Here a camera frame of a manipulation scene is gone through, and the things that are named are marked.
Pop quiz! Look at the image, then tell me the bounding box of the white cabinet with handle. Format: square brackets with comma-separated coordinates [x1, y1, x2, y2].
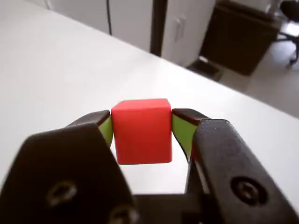
[161, 0, 217, 68]

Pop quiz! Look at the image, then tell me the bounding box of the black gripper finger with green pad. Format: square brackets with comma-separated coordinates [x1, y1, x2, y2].
[0, 110, 139, 224]
[171, 108, 299, 224]

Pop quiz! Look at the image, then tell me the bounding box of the dark vertical post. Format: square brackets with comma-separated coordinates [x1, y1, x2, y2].
[150, 0, 168, 57]

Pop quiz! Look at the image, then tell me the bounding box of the black hanging cable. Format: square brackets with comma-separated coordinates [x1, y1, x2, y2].
[106, 0, 113, 36]

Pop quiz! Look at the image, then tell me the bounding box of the black box cabinet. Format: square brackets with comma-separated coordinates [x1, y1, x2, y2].
[200, 0, 281, 76]

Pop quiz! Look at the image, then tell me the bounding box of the red cube block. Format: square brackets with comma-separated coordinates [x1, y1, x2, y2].
[111, 98, 173, 165]

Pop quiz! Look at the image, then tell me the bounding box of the black office chair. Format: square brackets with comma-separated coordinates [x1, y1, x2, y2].
[277, 0, 299, 68]

